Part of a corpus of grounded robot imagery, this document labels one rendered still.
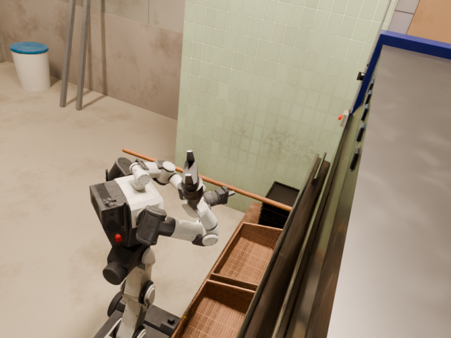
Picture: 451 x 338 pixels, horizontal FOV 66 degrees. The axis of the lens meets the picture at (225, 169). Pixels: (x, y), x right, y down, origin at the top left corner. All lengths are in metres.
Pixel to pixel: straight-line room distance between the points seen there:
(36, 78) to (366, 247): 6.10
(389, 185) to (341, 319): 0.34
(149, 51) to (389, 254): 5.09
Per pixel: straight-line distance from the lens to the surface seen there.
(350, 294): 0.48
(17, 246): 3.57
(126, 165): 1.87
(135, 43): 5.58
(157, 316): 2.69
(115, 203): 1.64
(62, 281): 3.20
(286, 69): 3.03
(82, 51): 5.57
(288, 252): 1.50
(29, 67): 6.32
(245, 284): 2.17
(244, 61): 3.13
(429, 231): 0.65
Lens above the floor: 2.44
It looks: 33 degrees down
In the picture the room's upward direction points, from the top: 9 degrees clockwise
